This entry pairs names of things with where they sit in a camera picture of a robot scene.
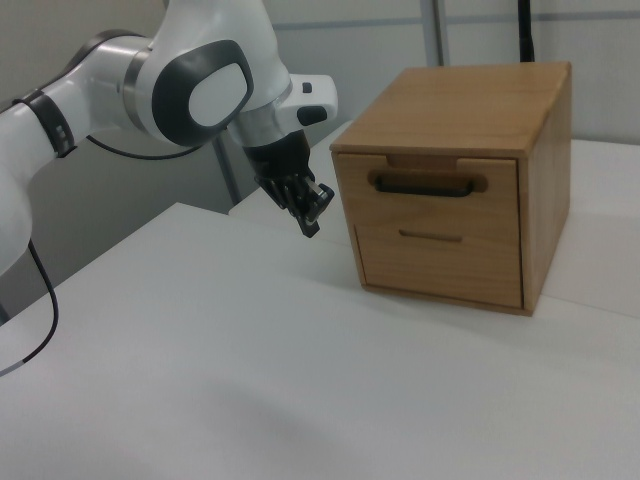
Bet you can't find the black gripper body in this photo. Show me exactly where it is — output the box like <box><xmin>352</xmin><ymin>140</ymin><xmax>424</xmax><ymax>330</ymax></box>
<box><xmin>243</xmin><ymin>127</ymin><xmax>316</xmax><ymax>187</ymax></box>

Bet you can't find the wooden drawer with black handle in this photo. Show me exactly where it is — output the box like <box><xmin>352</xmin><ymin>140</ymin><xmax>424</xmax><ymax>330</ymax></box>
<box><xmin>336</xmin><ymin>152</ymin><xmax>522</xmax><ymax>246</ymax></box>

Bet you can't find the wooden drawer with slot grip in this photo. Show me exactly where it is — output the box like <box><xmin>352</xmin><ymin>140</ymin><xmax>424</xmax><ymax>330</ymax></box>
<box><xmin>352</xmin><ymin>222</ymin><xmax>525</xmax><ymax>308</ymax></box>

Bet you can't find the wooden two-drawer cabinet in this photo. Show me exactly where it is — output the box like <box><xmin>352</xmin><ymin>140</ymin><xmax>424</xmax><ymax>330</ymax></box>
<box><xmin>329</xmin><ymin>60</ymin><xmax>573</xmax><ymax>318</ymax></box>

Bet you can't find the black pole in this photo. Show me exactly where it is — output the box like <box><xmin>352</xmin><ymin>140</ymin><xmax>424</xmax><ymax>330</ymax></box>
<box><xmin>515</xmin><ymin>0</ymin><xmax>539</xmax><ymax>64</ymax></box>

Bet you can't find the black drawer handle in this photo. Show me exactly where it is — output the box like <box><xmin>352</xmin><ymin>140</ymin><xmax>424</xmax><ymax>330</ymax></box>
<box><xmin>373</xmin><ymin>174</ymin><xmax>474</xmax><ymax>199</ymax></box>

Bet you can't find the grey partition frame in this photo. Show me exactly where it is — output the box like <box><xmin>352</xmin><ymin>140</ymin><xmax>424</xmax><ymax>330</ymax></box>
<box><xmin>430</xmin><ymin>0</ymin><xmax>447</xmax><ymax>69</ymax></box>

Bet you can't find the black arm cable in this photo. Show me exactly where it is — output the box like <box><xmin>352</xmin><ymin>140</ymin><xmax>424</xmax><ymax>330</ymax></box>
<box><xmin>0</xmin><ymin>131</ymin><xmax>229</xmax><ymax>379</ymax></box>

